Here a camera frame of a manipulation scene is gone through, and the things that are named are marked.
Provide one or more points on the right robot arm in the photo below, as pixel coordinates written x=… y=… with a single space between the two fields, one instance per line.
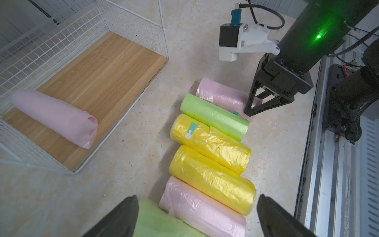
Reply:
x=319 y=31

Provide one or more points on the yellow bag roll middle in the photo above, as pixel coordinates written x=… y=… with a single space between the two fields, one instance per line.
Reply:
x=213 y=179

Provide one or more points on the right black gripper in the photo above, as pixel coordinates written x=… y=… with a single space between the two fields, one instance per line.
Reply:
x=277 y=78

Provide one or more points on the white wire wooden shelf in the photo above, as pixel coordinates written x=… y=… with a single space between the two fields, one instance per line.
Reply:
x=98 y=56

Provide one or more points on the pink bag roll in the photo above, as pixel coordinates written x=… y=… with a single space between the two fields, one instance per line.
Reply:
x=223 y=96
x=200 y=211
x=75 y=125

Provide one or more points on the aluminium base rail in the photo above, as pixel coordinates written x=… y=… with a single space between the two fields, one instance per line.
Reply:
x=338 y=193

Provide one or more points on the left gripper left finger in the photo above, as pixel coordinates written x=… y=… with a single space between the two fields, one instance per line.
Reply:
x=120 y=222

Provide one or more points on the green bag roll right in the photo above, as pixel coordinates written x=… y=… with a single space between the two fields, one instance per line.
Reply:
x=228 y=123

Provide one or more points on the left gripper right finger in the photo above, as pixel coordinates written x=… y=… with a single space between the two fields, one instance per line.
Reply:
x=275 y=221

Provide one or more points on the yellow bag roll labelled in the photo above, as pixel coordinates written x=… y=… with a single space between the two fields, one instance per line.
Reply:
x=211 y=143

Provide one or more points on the light green bag roll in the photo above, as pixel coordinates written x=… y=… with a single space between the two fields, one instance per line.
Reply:
x=152 y=221

